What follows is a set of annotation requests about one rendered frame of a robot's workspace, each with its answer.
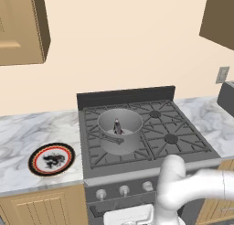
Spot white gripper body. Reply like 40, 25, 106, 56
102, 203, 155, 225

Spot grey metal pot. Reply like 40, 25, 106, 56
97, 108, 144, 156

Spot white stove knob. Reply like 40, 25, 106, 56
142, 180, 154, 193
95, 188, 108, 202
118, 185, 131, 197

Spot wooden base cupboard door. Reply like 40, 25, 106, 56
0, 183, 90, 225

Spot small dark piece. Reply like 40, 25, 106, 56
112, 117, 124, 135

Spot wooden base cupboard drawers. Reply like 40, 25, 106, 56
195, 158, 234, 225

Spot grey gas stove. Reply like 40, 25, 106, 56
76, 85, 222, 225

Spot black red patterned plate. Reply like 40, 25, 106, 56
27, 142, 77, 177

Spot dark grey toaster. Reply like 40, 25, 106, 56
216, 80, 234, 119

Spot black oven door handle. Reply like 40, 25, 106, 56
88, 203, 108, 219

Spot grey wall outlet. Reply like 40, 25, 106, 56
215, 66, 231, 85

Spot wooden wall cupboard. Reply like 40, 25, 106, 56
0, 0, 52, 67
198, 0, 234, 51

